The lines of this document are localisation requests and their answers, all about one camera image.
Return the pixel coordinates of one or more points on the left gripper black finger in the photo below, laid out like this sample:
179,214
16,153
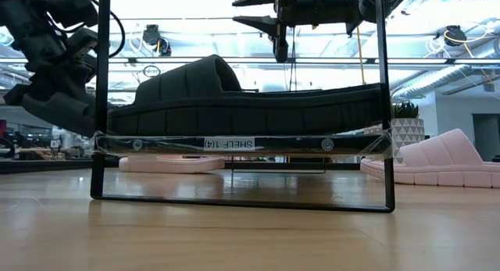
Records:
78,85
43,87

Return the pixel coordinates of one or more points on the black foam slide sandal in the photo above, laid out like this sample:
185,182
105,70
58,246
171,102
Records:
234,115
62,113

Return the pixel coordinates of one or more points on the pink foam slide sandal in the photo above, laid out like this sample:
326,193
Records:
441,161
172,164

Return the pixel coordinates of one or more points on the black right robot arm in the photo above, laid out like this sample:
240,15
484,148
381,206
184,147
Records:
367,5

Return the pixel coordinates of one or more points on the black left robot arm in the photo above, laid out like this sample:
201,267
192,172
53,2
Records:
23,17

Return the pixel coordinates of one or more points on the white shelf label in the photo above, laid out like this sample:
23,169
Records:
228,143

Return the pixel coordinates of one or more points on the white robot figure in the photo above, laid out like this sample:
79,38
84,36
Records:
56,144

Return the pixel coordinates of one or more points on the black hanging ceiling lamp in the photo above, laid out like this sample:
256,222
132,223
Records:
152,34
455,34

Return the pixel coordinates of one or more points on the white triangle-patterned plant pot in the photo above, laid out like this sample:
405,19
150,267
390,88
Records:
408,136

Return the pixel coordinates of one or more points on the black aluminium table frame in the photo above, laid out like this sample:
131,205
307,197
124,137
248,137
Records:
47,166

